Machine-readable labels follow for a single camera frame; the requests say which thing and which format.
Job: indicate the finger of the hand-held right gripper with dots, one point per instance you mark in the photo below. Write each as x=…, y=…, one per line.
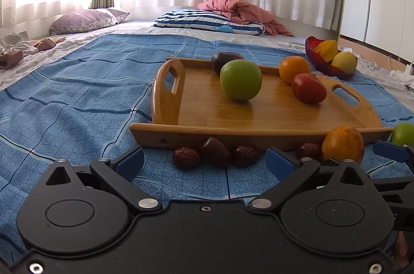
x=394, y=184
x=389, y=149

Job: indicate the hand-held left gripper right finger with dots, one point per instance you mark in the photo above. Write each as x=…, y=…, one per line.
x=279, y=162

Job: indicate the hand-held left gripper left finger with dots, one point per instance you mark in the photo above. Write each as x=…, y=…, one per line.
x=129, y=162

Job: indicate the green apple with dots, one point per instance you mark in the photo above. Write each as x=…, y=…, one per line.
x=404, y=133
x=241, y=80

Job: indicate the dried red date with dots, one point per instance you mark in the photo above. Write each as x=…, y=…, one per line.
x=309, y=151
x=186, y=158
x=245, y=156
x=215, y=153

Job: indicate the large oval orange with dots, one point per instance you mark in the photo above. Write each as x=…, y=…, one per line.
x=342, y=143

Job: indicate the red tomato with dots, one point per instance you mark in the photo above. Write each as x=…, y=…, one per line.
x=309, y=88

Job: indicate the small orange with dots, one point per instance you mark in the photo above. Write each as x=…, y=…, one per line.
x=292, y=68

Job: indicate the dark purple round fruit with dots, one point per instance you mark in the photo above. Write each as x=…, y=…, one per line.
x=223, y=60

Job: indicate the person's right hand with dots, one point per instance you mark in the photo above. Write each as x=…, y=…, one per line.
x=401, y=248

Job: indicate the crumpled white cloth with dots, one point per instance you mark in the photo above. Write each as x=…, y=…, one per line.
x=402, y=77

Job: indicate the blue checked blanket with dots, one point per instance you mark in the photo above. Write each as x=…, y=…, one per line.
x=81, y=106

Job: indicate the white charger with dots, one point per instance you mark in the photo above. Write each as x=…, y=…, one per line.
x=410, y=68

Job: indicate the yellow mango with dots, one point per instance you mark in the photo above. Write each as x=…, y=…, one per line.
x=346, y=62

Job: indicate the red glass bowl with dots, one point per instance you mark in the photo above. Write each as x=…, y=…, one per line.
x=312, y=51

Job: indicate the yellow starfruit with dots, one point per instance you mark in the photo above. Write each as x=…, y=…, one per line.
x=328, y=49

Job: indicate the white flat device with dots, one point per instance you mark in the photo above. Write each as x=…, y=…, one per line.
x=291, y=44

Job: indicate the beige garment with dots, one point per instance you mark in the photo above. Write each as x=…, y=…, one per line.
x=48, y=44

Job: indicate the purple pillow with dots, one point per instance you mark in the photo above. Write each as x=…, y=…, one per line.
x=87, y=20

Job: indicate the blue white striped pillow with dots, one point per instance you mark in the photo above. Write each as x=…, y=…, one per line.
x=194, y=18

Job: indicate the pink quilt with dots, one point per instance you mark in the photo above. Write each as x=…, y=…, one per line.
x=239, y=9

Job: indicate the white garment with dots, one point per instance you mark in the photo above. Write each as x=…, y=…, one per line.
x=19, y=44

